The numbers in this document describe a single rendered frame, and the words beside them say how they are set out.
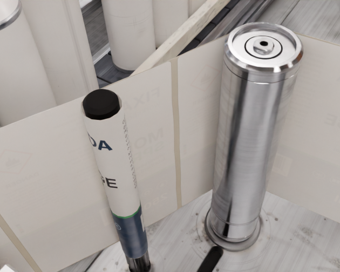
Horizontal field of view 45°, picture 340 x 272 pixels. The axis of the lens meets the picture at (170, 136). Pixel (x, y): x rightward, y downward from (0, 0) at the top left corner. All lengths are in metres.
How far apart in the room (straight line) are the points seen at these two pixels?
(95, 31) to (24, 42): 0.33
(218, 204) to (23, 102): 0.16
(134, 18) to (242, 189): 0.23
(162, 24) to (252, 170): 0.26
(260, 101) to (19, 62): 0.18
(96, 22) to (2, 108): 0.34
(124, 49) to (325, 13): 0.27
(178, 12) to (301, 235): 0.26
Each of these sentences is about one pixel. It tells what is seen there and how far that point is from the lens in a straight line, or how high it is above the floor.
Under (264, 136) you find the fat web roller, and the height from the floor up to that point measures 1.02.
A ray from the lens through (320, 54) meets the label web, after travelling 0.22.
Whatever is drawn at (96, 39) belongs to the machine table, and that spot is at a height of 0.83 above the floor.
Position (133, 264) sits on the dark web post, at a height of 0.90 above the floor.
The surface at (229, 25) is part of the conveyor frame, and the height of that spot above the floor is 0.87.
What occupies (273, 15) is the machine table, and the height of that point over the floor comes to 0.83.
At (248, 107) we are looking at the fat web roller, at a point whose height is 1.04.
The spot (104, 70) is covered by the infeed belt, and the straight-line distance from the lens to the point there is 0.48.
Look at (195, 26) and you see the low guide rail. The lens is 0.48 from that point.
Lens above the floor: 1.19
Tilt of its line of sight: 51 degrees down
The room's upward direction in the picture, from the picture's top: 3 degrees counter-clockwise
